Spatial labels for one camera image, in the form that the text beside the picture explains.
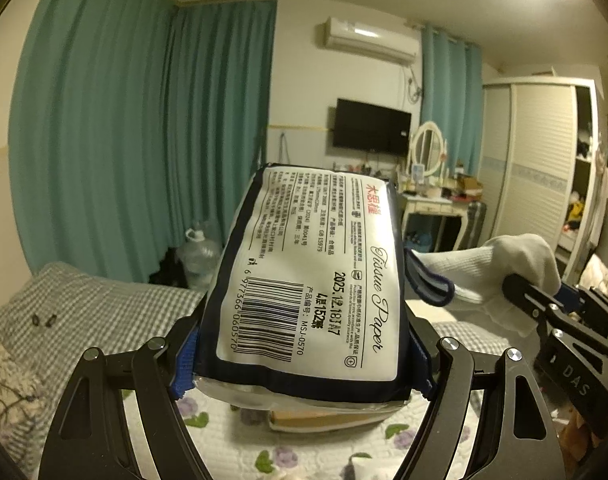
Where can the grey checked bed sheet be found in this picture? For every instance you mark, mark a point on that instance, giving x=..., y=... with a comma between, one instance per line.
x=60, y=313

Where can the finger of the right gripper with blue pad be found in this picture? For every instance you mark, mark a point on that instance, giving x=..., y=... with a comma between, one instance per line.
x=527, y=297

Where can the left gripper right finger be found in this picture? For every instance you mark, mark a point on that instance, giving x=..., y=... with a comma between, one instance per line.
x=515, y=438

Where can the navy white tissue paper pack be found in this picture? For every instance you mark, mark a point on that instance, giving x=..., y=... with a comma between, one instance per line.
x=307, y=305

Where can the white sock with navy cuff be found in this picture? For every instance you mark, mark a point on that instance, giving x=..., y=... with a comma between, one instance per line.
x=477, y=275

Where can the dark suitcase beside table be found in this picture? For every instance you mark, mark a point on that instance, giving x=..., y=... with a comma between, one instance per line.
x=476, y=217

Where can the white dressing table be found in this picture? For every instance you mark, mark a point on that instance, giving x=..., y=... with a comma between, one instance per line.
x=439, y=207

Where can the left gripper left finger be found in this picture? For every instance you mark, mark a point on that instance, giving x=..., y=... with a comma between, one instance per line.
x=90, y=435

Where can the narrow teal curtain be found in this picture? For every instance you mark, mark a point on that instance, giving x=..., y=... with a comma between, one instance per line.
x=452, y=95

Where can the white oval vanity mirror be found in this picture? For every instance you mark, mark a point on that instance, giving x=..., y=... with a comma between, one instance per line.
x=427, y=147

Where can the branch patterned pillow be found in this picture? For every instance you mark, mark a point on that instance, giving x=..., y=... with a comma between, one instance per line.
x=21, y=399

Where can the white puffy jacket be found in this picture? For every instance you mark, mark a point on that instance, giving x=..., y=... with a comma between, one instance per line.
x=595, y=275

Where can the open cardboard box on bed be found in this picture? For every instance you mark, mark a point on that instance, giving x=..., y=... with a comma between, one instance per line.
x=307, y=418

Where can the white louvered wardrobe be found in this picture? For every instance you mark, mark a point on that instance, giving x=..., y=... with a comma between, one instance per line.
x=538, y=163

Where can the white wall air conditioner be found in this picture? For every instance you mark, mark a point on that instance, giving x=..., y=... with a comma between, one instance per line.
x=371, y=41

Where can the black wall television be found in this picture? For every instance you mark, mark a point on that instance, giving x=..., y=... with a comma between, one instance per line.
x=370, y=128

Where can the white floral quilted mat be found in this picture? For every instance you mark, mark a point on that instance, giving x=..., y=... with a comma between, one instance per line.
x=239, y=444

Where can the clear water jug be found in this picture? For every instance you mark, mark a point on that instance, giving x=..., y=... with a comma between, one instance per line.
x=199, y=255

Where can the large teal curtain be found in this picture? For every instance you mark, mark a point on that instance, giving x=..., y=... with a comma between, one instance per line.
x=131, y=120

